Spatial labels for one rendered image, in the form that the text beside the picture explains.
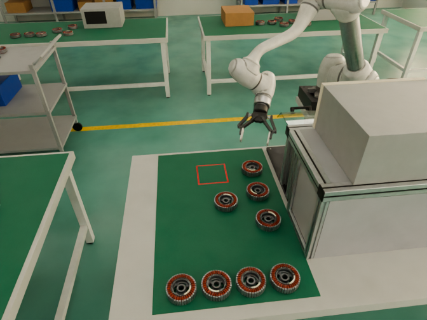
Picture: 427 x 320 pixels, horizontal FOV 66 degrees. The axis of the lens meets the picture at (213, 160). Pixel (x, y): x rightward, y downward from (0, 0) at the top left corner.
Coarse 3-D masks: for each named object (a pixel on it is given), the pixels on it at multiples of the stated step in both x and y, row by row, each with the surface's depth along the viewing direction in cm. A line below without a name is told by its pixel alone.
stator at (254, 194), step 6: (252, 186) 162; (258, 186) 163; (264, 186) 161; (246, 192) 161; (252, 192) 158; (258, 192) 159; (264, 192) 157; (252, 198) 157; (258, 198) 156; (264, 198) 157
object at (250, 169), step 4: (248, 160) 178; (252, 160) 178; (244, 164) 175; (248, 164) 177; (252, 164) 177; (256, 164) 176; (260, 164) 175; (244, 168) 172; (248, 168) 175; (252, 168) 174; (260, 168) 172; (244, 172) 172; (248, 172) 170; (252, 172) 170; (256, 172) 171; (260, 172) 171; (248, 176) 172; (252, 176) 171; (256, 176) 172
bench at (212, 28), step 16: (208, 16) 437; (256, 16) 435; (272, 16) 434; (288, 16) 434; (208, 32) 378; (224, 32) 377; (240, 32) 377; (256, 32) 376; (272, 32) 376; (304, 32) 377; (320, 32) 379; (336, 32) 381; (368, 32) 385; (384, 32) 387; (208, 48) 379; (208, 64) 390; (208, 80) 403; (224, 80) 405
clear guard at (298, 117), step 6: (282, 114) 162; (288, 114) 161; (294, 114) 161; (300, 114) 161; (306, 114) 161; (312, 114) 161; (288, 120) 157; (294, 120) 157; (300, 120) 157; (306, 120) 157; (312, 120) 157
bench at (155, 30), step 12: (0, 24) 413; (12, 24) 413; (24, 24) 412; (36, 24) 412; (48, 24) 411; (60, 24) 411; (132, 24) 408; (144, 24) 408; (156, 24) 407; (0, 36) 373; (36, 36) 371; (48, 36) 371; (72, 36) 370; (84, 36) 370; (96, 36) 370; (108, 36) 369; (120, 36) 369; (132, 36) 368; (144, 36) 368; (156, 36) 368; (168, 60) 461; (168, 72) 472; (120, 84) 396; (132, 84) 396; (144, 84) 397; (156, 84) 399; (168, 84) 400; (168, 96) 410
